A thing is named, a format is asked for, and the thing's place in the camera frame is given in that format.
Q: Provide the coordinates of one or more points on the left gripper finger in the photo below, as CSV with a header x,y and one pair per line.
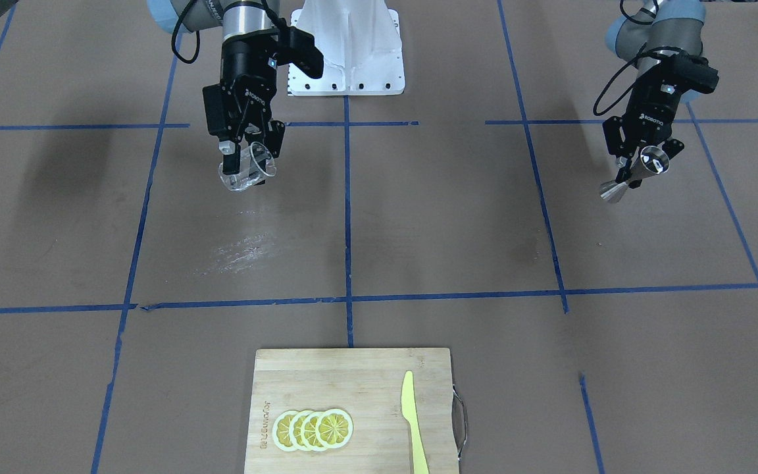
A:
x,y
670,149
624,175

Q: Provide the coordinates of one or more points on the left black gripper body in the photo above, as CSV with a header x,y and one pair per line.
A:
x,y
650,105

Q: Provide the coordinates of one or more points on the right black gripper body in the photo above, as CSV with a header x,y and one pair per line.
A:
x,y
242,68

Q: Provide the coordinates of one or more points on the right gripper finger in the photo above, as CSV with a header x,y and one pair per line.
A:
x,y
231,157
272,139

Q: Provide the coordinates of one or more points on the steel jigger measuring cup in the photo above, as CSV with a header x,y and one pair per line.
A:
x,y
644,167

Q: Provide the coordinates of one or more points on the clear glass cup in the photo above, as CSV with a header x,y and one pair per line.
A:
x,y
250,173

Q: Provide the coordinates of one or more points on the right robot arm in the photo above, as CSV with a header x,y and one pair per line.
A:
x,y
236,20

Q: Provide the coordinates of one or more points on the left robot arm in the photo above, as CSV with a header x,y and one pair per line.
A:
x,y
662,41

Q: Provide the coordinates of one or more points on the bamboo cutting board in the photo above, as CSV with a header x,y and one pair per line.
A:
x,y
366,382

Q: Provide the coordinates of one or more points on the lemon slice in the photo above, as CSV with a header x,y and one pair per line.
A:
x,y
307,432
334,429
295,430
282,431

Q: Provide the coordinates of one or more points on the yellow plastic knife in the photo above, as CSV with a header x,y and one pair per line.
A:
x,y
409,412

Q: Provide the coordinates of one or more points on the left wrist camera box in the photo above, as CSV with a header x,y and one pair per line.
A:
x,y
691,73

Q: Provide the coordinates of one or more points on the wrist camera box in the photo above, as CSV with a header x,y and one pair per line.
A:
x,y
691,73
295,46

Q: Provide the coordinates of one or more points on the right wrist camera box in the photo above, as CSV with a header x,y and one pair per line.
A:
x,y
295,46

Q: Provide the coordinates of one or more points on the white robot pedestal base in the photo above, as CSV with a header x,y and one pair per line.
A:
x,y
362,46

